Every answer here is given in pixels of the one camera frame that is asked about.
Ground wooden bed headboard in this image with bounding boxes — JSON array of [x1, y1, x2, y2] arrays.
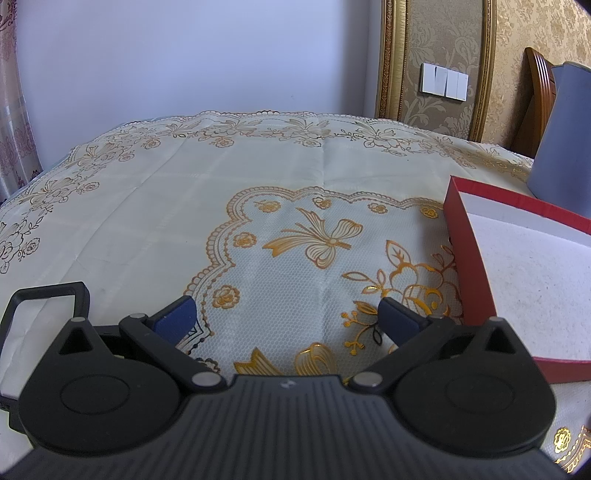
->
[[511, 47, 556, 158]]

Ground gold picture frame moulding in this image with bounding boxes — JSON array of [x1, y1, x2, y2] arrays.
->
[[369, 0, 497, 142]]

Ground white wall light switches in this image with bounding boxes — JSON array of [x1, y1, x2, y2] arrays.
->
[[419, 63, 469, 102]]

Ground blue electric kettle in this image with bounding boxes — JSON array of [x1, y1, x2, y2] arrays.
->
[[527, 62, 591, 217]]

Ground black rectangular plastic frame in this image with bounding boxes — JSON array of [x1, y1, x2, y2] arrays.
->
[[0, 281, 92, 434]]

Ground pink patterned curtain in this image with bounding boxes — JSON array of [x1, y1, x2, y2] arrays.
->
[[0, 1, 42, 203]]

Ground red shallow cardboard box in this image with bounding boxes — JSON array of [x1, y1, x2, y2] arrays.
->
[[444, 176, 590, 383]]

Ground cream gold patterned tablecloth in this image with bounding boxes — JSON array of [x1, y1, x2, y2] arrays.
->
[[1, 112, 590, 479]]

